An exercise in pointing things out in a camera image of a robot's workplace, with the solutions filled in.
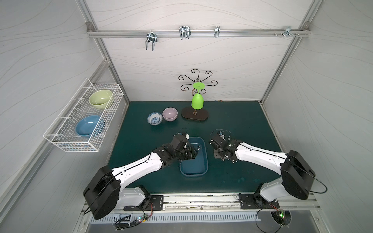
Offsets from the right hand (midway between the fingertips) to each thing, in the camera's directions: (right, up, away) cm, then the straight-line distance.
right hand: (219, 150), depth 87 cm
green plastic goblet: (-13, +30, +4) cm, 33 cm away
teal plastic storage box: (-12, -9, -2) cm, 16 cm away
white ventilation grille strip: (-24, -29, -17) cm, 42 cm away
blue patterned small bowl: (-45, +19, +21) cm, 53 cm away
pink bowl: (-33, +22, +21) cm, 45 cm away
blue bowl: (-66, +16, -21) cm, 71 cm away
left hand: (-14, 0, -8) cm, 16 cm away
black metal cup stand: (-18, +23, +24) cm, 38 cm away
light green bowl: (-65, +30, -13) cm, 73 cm away
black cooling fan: (+29, -30, -16) cm, 45 cm away
